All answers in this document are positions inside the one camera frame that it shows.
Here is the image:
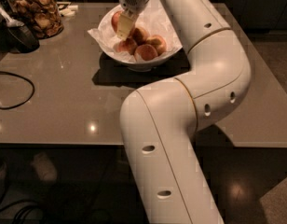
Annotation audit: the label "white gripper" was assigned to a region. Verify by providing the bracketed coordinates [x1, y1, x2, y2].
[116, 0, 149, 40]

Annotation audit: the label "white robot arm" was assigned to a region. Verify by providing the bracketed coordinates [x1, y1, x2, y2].
[119, 0, 251, 224]

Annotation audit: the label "rear hidden red apple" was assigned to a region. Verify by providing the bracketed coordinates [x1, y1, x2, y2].
[131, 26, 149, 45]

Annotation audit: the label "white paper bowl liner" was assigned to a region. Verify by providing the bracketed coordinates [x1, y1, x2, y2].
[88, 0, 182, 66]

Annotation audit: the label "white ceramic bowl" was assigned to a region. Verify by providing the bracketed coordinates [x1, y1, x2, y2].
[90, 0, 182, 71]

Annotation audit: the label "small white packets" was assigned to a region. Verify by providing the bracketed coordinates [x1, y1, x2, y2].
[58, 4, 78, 17]

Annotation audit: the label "glass jar of dried chips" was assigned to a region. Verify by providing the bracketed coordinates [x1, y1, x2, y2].
[7, 0, 63, 39]

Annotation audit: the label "black round appliance base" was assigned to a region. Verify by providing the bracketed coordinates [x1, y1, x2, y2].
[7, 25, 40, 53]

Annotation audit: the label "white shoe under table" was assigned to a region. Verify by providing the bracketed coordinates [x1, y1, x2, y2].
[31, 152, 58, 183]

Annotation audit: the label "silver scoop handle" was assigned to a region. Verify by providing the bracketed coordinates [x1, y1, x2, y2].
[0, 6, 24, 28]

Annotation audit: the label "black cable loop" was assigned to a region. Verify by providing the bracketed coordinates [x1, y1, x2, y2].
[0, 70, 36, 111]

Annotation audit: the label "floor cables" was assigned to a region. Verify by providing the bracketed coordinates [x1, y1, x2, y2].
[0, 199, 47, 224]

